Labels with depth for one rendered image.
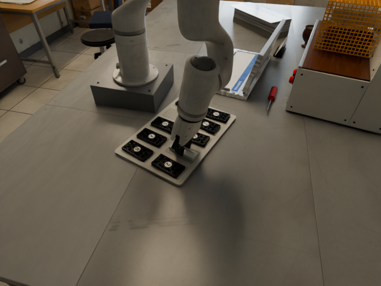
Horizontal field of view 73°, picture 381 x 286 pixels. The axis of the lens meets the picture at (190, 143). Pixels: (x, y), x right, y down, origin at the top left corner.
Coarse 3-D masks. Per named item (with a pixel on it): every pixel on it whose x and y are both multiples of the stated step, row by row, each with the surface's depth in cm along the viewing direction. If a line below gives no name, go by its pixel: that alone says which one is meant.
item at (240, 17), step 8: (264, 8) 171; (240, 16) 176; (248, 16) 169; (240, 24) 178; (248, 24) 172; (256, 24) 166; (264, 24) 160; (272, 24) 155; (288, 24) 158; (256, 32) 168; (264, 32) 162; (272, 32) 157; (280, 32) 158; (288, 32) 162
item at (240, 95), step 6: (258, 54) 139; (264, 66) 129; (246, 78) 121; (258, 78) 121; (252, 84) 117; (222, 90) 113; (240, 90) 112; (252, 90) 116; (234, 96) 112; (240, 96) 110; (246, 96) 109
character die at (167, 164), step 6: (162, 156) 84; (156, 162) 82; (162, 162) 83; (168, 162) 82; (174, 162) 82; (162, 168) 80; (168, 168) 80; (174, 168) 80; (180, 168) 81; (168, 174) 79; (174, 174) 79
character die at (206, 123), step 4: (204, 120) 97; (208, 120) 97; (204, 124) 95; (208, 124) 95; (212, 124) 96; (216, 124) 96; (200, 128) 95; (204, 128) 94; (208, 128) 95; (212, 128) 95; (216, 128) 94; (212, 132) 93
